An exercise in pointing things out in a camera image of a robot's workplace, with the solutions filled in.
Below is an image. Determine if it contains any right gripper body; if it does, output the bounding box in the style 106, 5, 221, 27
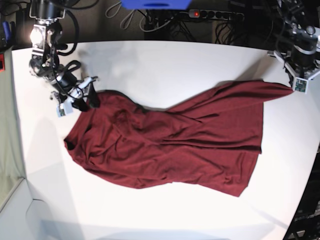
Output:
49, 73, 98, 104

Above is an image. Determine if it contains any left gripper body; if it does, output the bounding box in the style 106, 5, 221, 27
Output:
267, 46, 320, 85

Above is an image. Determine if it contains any dark red t-shirt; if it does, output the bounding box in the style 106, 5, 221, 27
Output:
64, 80, 293, 197

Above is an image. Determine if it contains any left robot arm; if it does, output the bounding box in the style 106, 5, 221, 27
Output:
268, 0, 320, 93

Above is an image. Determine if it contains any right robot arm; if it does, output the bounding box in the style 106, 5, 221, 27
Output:
29, 0, 100, 117

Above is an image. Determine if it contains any red black device left edge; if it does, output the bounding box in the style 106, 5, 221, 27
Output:
0, 53, 5, 72

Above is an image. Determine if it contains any blue bottle left edge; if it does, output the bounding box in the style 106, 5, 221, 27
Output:
2, 21, 12, 43

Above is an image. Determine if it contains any black power strip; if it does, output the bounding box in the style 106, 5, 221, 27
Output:
188, 9, 245, 22

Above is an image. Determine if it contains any blue box at top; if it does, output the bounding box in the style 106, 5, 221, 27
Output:
121, 0, 191, 10

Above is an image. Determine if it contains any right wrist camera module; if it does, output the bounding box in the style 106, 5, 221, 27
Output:
56, 101, 73, 118

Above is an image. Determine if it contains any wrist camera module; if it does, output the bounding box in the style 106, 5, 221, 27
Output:
292, 77, 309, 94
56, 101, 73, 118

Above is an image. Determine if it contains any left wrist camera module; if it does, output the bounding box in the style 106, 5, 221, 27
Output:
292, 77, 309, 94

